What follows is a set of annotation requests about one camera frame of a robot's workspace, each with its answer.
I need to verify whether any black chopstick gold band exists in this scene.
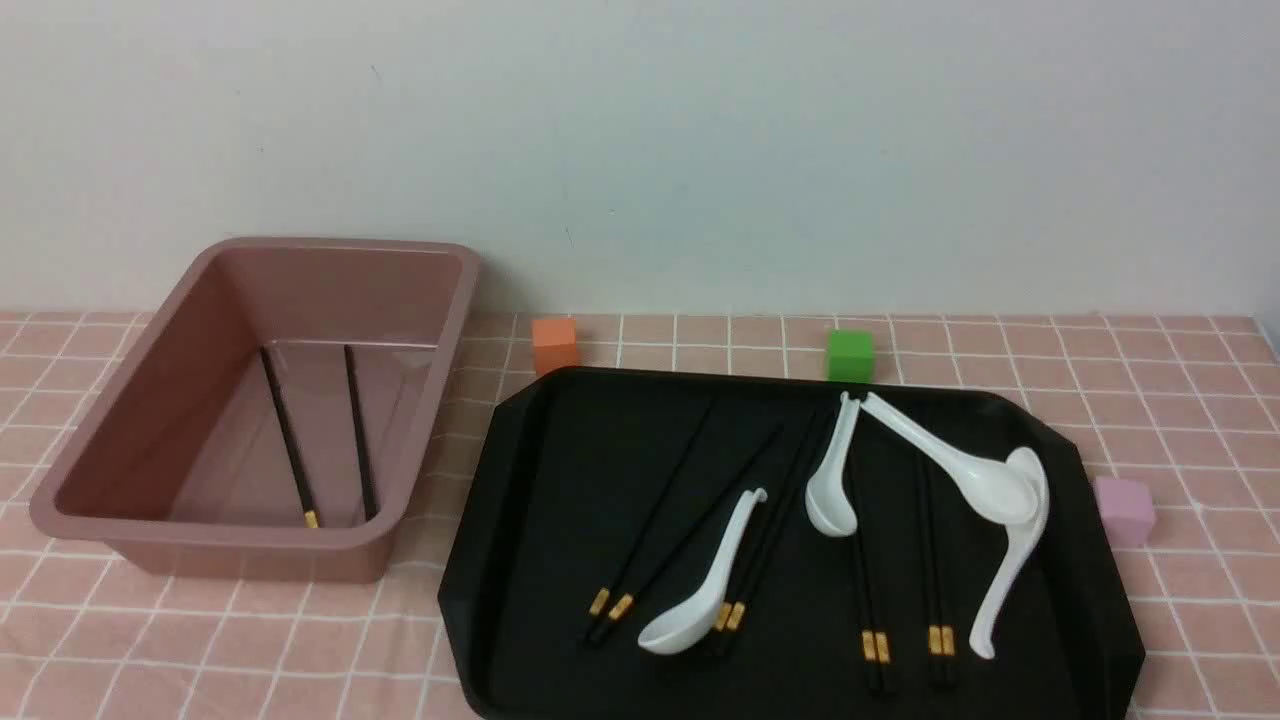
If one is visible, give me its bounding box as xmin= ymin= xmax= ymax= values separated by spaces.
xmin=716 ymin=405 xmax=838 ymax=659
xmin=915 ymin=454 xmax=948 ymax=691
xmin=579 ymin=395 xmax=717 ymax=647
xmin=922 ymin=457 xmax=957 ymax=691
xmin=846 ymin=470 xmax=896 ymax=701
xmin=589 ymin=421 xmax=782 ymax=647
xmin=847 ymin=514 xmax=884 ymax=698
xmin=707 ymin=409 xmax=827 ymax=659

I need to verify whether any orange cube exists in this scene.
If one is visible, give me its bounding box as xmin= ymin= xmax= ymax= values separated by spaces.
xmin=531 ymin=316 xmax=581 ymax=377

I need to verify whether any black plastic tray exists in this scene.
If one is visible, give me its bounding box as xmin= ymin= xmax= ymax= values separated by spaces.
xmin=439 ymin=366 xmax=1147 ymax=719

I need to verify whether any green cube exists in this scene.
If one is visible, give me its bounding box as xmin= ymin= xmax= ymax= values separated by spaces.
xmin=826 ymin=329 xmax=876 ymax=383

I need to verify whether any white ceramic spoon middle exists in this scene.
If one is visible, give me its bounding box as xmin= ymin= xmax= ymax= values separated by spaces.
xmin=805 ymin=391 xmax=860 ymax=538

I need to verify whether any white ceramic spoon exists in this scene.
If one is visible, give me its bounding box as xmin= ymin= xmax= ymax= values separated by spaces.
xmin=861 ymin=392 xmax=1046 ymax=527
xmin=805 ymin=391 xmax=860 ymax=538
xmin=637 ymin=487 xmax=769 ymax=656
xmin=968 ymin=447 xmax=1050 ymax=660

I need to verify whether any white ceramic spoon left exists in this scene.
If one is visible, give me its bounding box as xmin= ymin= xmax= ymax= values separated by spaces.
xmin=637 ymin=487 xmax=769 ymax=656

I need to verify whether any black chopstick in bin right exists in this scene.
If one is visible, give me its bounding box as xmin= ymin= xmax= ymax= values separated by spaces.
xmin=343 ymin=345 xmax=379 ymax=521

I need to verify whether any black chopstick in bin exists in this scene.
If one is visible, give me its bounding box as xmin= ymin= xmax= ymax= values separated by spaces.
xmin=343 ymin=345 xmax=379 ymax=521
xmin=259 ymin=346 xmax=320 ymax=529

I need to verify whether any black chopstick in bin left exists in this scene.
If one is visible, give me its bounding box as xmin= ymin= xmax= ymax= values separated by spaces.
xmin=259 ymin=346 xmax=320 ymax=529

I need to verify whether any white ceramic spoon upper right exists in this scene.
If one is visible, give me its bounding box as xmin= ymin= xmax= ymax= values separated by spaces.
xmin=861 ymin=392 xmax=1046 ymax=527

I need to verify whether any white ceramic spoon far right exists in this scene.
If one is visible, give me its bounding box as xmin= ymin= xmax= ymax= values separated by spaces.
xmin=968 ymin=447 xmax=1050 ymax=660

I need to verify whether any brown plastic bin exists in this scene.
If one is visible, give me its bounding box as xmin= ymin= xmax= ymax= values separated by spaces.
xmin=29 ymin=237 xmax=483 ymax=583

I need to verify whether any pink cube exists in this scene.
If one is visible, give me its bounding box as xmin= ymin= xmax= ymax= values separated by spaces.
xmin=1093 ymin=475 xmax=1156 ymax=548

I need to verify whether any pink checkered tablecloth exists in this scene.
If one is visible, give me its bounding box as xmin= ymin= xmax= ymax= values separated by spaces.
xmin=1 ymin=309 xmax=1279 ymax=719

